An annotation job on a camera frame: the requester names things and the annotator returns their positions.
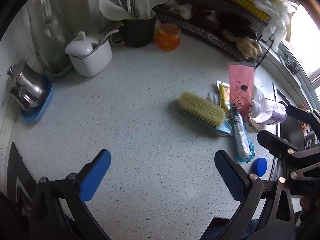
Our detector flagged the black gas stove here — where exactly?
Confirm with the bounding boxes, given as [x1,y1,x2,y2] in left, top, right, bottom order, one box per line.
[6,142,75,240]

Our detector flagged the scrub brush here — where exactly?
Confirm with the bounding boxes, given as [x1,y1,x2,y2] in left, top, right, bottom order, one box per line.
[178,92,235,137]

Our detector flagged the blue bottle cap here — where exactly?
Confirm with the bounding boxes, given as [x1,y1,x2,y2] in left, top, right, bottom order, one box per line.
[252,158,268,178]

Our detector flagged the clear glass jar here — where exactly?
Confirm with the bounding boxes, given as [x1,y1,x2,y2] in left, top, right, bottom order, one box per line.
[26,0,90,74]

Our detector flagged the yellow sauce packet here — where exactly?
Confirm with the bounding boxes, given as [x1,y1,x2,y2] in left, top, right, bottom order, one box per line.
[216,80,233,118]

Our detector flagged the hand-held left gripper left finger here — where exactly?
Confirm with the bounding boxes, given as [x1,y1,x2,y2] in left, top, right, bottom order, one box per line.
[31,149,112,240]

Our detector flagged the white ceramic spoon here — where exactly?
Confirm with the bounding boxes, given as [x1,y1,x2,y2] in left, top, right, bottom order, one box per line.
[91,29,120,49]

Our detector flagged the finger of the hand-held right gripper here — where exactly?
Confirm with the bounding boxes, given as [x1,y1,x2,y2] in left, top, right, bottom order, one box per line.
[286,104,320,133]
[257,129,320,172]

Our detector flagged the clear plastic bottle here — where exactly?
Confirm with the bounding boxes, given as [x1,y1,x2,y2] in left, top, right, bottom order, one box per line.
[247,97,287,125]

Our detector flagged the black wire rack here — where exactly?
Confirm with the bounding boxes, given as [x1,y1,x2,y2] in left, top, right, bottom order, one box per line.
[155,0,275,60]

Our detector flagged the white tissue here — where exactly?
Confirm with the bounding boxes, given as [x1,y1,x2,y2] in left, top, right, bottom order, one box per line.
[206,91,222,105]

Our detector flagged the bread roll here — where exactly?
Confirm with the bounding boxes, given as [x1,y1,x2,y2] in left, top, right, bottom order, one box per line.
[222,29,263,58]

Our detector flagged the silver blue wrapper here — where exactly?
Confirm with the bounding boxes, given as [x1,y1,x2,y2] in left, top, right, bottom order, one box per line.
[230,104,255,163]

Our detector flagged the black utensil cup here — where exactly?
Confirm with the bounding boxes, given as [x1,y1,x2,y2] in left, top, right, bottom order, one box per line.
[110,11,157,48]

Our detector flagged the steel kettle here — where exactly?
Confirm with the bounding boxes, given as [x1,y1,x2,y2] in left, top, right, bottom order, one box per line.
[5,59,49,110]

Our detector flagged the steel wool scrubber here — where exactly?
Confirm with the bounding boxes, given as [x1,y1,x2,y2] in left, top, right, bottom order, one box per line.
[285,55,300,75]

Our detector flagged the black plastic bag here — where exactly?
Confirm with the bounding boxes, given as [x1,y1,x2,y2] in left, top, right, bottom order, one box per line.
[220,12,258,39]

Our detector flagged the garlic bulbs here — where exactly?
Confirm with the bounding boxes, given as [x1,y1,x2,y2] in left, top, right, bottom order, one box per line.
[166,0,194,19]

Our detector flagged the white lidded ceramic container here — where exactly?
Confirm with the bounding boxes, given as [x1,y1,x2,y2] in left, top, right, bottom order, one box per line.
[64,31,113,78]

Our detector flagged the window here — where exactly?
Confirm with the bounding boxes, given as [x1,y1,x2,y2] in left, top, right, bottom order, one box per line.
[275,0,320,120]

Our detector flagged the pink plastic packet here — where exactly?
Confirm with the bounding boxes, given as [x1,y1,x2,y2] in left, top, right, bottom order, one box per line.
[228,64,255,122]

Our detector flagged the person's right hand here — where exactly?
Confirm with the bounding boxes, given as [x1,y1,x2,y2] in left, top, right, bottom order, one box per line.
[300,196,320,230]

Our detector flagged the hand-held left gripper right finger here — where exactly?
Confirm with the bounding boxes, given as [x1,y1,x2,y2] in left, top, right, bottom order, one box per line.
[214,150,297,240]

